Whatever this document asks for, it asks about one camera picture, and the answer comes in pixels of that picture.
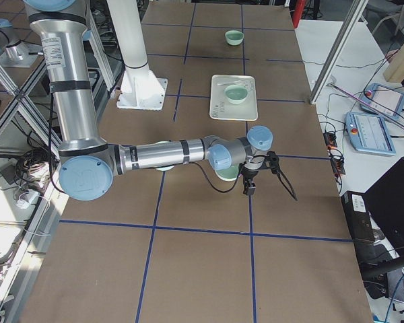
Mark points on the black laptop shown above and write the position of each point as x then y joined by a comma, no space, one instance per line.
385,202

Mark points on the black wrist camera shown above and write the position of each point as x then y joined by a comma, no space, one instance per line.
273,162

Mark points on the white plastic spoon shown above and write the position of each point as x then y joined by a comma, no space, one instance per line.
236,82

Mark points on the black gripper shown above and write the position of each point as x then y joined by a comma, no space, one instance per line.
248,175

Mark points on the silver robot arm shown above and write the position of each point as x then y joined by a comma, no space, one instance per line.
88,162

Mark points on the black computer box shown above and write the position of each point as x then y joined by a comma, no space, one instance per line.
357,217

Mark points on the white camera stand column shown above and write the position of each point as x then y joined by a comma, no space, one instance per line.
140,88

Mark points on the blue teach pendant near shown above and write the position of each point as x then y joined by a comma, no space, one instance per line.
368,134

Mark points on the blue teach pendant far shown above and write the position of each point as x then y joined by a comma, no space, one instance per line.
384,99

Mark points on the green bowl on tray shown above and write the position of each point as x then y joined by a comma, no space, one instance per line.
236,94

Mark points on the green bowl with ice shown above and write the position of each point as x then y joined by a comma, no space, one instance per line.
164,168

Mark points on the cream bear serving tray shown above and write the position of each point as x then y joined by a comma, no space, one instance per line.
221,109

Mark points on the blue teach pendant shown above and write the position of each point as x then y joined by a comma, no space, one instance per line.
368,134
384,99

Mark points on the aluminium frame post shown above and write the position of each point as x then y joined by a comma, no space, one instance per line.
343,35

